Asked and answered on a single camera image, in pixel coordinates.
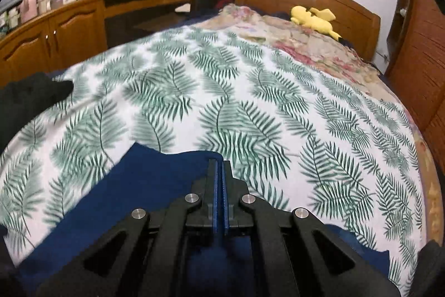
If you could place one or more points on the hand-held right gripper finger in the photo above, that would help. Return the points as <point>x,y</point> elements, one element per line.
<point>226,199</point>
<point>217,199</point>

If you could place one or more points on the navy blue jacket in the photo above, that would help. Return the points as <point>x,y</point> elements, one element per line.
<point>132,185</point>

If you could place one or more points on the leaf print bed sheet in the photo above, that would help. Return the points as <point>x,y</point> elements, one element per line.
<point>226,102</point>

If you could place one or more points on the floral blanket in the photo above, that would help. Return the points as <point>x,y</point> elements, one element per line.
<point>306,39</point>

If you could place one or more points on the yellow plush toy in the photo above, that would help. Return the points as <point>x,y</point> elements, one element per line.
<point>313,20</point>

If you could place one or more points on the black cloth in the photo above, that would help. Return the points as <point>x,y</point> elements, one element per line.
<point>27,98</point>

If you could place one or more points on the person's dark clothing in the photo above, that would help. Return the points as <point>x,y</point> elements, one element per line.
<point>431,269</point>

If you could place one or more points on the wooden desk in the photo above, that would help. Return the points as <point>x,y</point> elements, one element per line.
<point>76,25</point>

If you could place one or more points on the wooden louvred wardrobe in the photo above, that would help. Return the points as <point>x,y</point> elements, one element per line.
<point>424,57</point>

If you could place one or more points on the pale container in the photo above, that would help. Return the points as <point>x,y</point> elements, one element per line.
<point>44,3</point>

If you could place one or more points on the pink bottle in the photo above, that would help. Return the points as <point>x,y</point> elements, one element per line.
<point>27,6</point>

